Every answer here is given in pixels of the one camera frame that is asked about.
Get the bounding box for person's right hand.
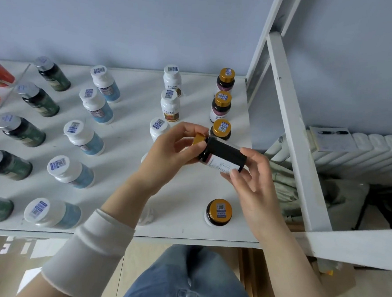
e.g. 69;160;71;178
216;146;296;243

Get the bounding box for person's left hand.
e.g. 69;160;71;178
136;119;210;201

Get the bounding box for dark bottle with gold cap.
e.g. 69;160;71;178
204;198;234;228
215;67;236;98
209;90;233;124
190;132;249;175
210;118;233;142

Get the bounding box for person's right forearm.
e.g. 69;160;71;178
249;223;350;297

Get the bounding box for person's left forearm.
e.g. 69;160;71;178
15;166;163;297

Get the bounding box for white bottle with orange label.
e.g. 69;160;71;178
162;64;186;98
159;89;183;123
149;117;172;144

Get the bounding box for white bottle with blue label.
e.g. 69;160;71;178
62;120;107;157
46;155;97;190
78;87;116;125
88;65;124;104
23;197;83;231

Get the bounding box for white notepad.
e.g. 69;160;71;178
308;125;361;155

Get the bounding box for grey-green cloth bundle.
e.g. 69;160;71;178
265;159;372;230

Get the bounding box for wooden boards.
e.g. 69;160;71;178
235;247;287;297

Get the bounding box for person's blue jeans legs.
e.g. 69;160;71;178
119;240;265;297

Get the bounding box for white radiator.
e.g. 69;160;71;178
263;126;392;186

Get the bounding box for brown cardboard box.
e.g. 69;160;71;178
313;258;358;297

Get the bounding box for black bag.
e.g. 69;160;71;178
354;181;392;232

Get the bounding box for clear plastic divider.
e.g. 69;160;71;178
0;61;32;139

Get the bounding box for white metal shelf frame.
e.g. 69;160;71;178
233;0;392;272

